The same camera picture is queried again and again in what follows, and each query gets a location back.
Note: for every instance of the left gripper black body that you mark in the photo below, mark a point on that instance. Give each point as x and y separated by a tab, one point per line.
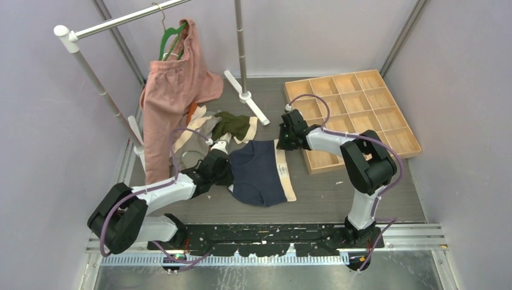
223	178

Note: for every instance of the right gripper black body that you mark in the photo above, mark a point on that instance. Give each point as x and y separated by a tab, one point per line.
286	141

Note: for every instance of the navy underwear cream waistband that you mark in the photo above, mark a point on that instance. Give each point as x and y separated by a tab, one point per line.
261	174

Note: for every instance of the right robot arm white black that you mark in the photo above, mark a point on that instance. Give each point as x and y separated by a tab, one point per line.
370	165

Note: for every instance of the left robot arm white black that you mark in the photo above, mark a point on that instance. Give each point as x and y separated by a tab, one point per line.
125	215

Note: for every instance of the olive green underwear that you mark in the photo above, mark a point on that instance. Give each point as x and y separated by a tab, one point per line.
241	127

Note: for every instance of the orange underwear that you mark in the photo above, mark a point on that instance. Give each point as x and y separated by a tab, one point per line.
191	113

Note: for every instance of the wooden compartment tray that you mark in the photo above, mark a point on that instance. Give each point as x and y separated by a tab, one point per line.
353	103

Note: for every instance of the pink trousers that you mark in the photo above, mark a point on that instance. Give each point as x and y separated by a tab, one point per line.
177	79

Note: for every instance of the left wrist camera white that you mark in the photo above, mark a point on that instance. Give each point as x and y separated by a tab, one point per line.
220	146

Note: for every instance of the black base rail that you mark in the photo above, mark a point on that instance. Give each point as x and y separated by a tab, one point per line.
265	240

